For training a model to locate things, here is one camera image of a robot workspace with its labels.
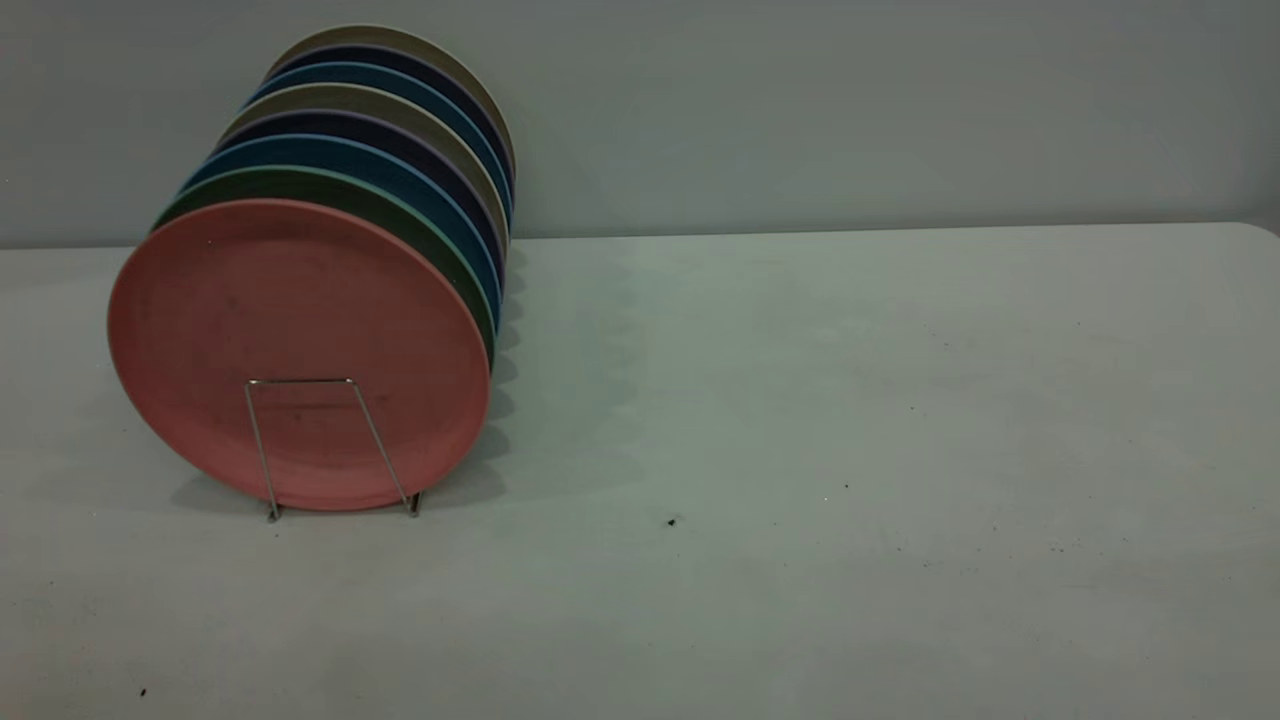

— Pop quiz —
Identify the pink plate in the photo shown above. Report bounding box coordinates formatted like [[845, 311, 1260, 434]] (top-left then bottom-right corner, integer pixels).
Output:
[[107, 198, 491, 513]]

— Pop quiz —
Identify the green plate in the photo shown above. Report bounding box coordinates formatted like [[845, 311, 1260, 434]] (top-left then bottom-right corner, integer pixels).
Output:
[[150, 165, 498, 371]]

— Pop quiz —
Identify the blue plate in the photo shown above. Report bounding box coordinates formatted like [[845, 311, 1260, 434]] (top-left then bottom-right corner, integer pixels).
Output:
[[245, 62, 514, 231], [180, 135, 503, 331]]

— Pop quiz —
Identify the purple plate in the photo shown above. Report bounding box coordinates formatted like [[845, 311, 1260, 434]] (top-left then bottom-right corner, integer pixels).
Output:
[[215, 108, 506, 291], [265, 44, 516, 201]]

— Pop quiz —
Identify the beige plate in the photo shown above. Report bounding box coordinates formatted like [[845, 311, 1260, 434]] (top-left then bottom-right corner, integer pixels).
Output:
[[265, 25, 518, 181], [218, 83, 511, 261]]

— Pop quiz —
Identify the metal wire plate rack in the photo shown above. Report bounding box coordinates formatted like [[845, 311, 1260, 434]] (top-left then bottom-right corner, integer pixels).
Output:
[[245, 377, 423, 523]]

